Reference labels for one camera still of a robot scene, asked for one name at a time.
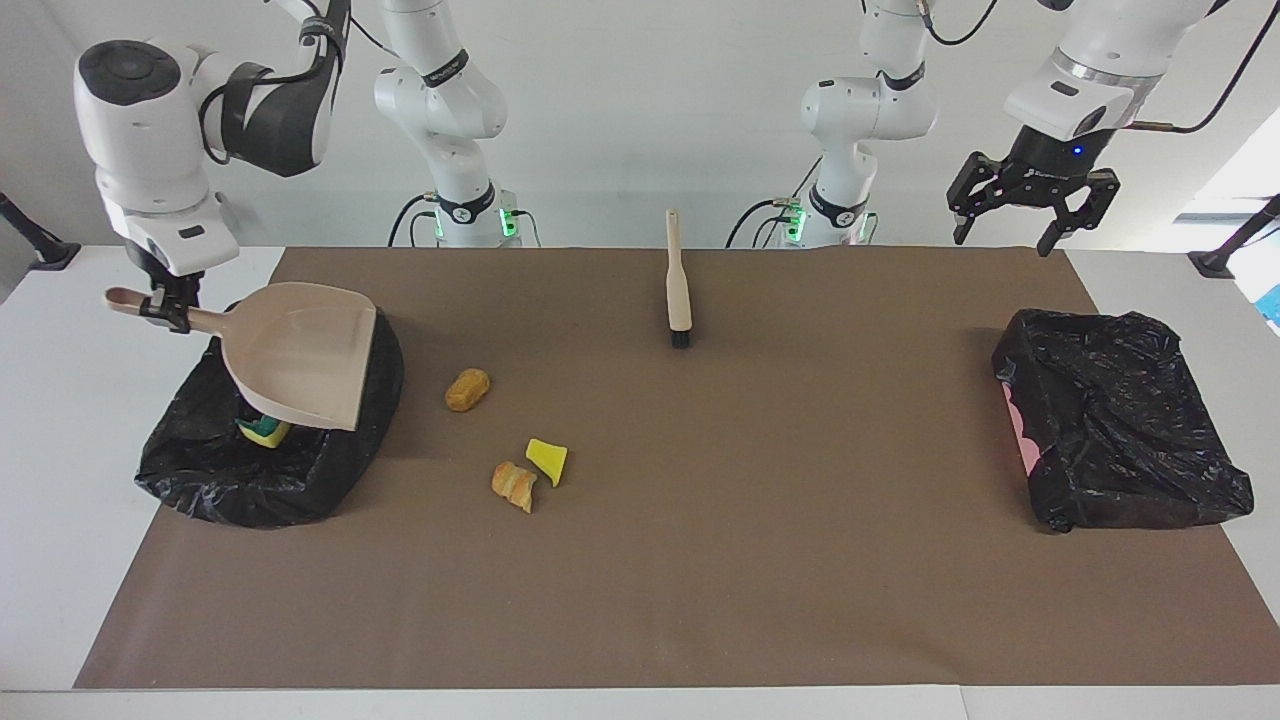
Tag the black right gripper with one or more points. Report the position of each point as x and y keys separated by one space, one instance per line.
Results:
x=178 y=285

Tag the orange croissant piece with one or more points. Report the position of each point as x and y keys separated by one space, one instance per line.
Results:
x=512 y=484

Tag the blue object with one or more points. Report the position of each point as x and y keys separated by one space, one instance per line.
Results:
x=1272 y=305

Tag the plain yellow sponge piece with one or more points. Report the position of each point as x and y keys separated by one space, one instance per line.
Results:
x=548 y=460

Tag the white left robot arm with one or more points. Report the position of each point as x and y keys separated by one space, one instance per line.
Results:
x=870 y=110

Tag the beige plastic dustpan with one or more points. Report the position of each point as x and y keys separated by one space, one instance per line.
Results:
x=300 y=350

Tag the pink plastic bin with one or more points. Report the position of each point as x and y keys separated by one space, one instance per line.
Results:
x=1018 y=425

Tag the black trash bag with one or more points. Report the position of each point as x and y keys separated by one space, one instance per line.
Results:
x=250 y=490
x=1120 y=430

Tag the brown croquette bread piece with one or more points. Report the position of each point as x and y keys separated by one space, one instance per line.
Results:
x=467 y=390

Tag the brown paper table mat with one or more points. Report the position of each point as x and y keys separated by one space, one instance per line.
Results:
x=600 y=620

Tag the beige hand brush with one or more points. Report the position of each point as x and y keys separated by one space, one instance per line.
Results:
x=679 y=290

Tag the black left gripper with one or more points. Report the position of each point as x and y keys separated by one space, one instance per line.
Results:
x=1055 y=165

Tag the green yellow sponge piece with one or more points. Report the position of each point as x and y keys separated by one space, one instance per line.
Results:
x=265 y=432

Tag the black stand foot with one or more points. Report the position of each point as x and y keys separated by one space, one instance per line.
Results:
x=1215 y=262
x=50 y=255

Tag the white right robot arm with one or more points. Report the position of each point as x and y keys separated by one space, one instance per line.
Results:
x=150 y=120

